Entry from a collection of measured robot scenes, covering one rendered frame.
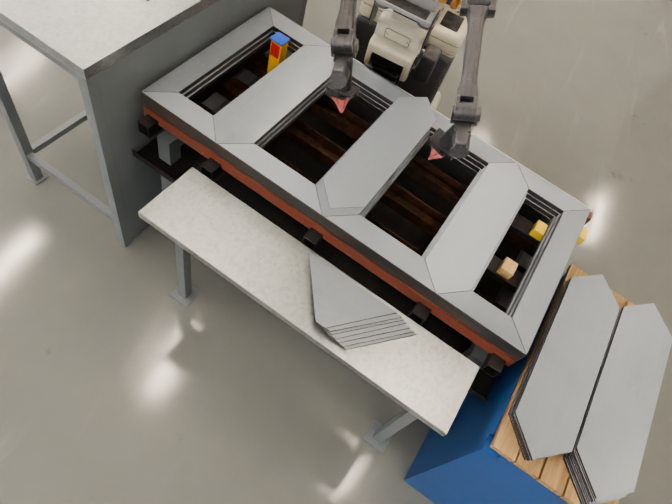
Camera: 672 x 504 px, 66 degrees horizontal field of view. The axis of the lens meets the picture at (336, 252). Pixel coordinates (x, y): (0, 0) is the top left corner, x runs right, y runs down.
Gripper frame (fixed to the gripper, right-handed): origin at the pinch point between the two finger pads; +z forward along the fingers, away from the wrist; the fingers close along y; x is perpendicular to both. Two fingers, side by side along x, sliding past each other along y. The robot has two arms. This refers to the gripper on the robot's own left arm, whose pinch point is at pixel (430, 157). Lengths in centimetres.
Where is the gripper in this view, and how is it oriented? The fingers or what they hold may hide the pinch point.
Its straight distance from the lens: 182.7
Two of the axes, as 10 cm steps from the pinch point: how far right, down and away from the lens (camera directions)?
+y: 7.3, 6.8, 0.6
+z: -4.2, 3.8, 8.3
